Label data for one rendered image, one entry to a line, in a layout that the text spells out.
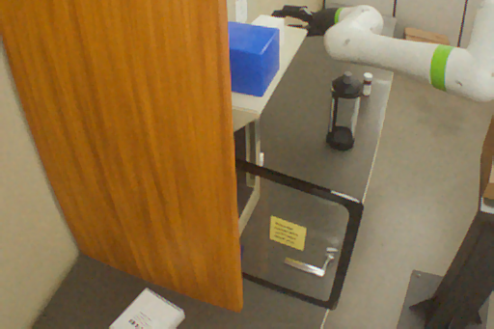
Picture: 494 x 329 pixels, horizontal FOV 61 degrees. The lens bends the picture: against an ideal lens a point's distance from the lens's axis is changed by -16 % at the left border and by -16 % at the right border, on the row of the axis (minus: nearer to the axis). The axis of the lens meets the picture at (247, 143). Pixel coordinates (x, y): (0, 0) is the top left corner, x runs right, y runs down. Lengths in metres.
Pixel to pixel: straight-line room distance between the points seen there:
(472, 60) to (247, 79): 0.54
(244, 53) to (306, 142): 0.86
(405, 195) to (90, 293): 2.02
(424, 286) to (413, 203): 0.59
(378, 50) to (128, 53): 0.68
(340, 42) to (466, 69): 0.38
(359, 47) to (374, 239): 1.50
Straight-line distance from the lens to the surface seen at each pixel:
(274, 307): 1.23
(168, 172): 0.89
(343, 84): 1.49
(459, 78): 1.11
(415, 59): 1.17
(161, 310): 1.20
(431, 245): 2.64
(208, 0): 0.64
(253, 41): 0.84
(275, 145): 1.62
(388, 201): 2.79
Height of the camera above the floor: 2.01
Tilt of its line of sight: 41 degrees down
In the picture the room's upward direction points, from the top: 2 degrees counter-clockwise
